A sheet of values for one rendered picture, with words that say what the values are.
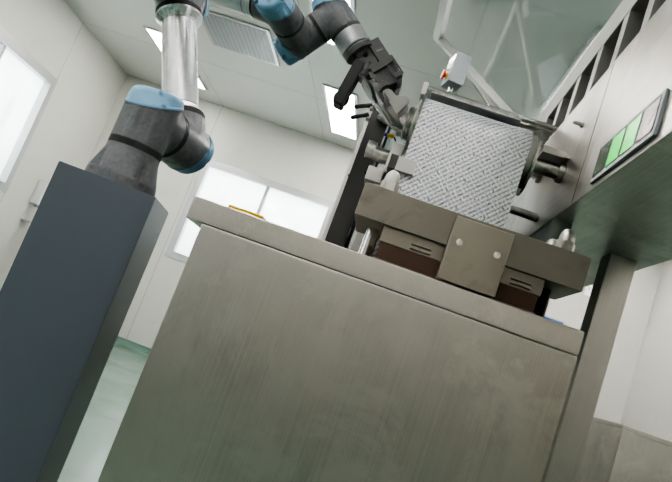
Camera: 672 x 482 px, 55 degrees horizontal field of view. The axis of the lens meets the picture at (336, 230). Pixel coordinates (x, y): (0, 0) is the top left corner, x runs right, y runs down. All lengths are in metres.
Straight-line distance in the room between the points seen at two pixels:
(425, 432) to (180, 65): 1.03
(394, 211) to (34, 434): 0.78
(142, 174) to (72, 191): 0.14
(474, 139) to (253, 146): 6.03
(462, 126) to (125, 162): 0.69
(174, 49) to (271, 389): 0.92
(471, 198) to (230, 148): 6.13
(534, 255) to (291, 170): 6.14
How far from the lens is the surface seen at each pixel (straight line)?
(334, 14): 1.53
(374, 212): 1.12
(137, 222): 1.33
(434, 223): 1.12
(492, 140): 1.39
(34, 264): 1.37
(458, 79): 2.07
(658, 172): 1.06
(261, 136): 7.35
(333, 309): 1.04
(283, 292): 1.05
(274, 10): 1.42
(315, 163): 7.18
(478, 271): 1.10
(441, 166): 1.36
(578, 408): 1.50
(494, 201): 1.35
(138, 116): 1.43
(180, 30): 1.70
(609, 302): 1.52
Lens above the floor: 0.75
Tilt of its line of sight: 9 degrees up
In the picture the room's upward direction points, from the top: 20 degrees clockwise
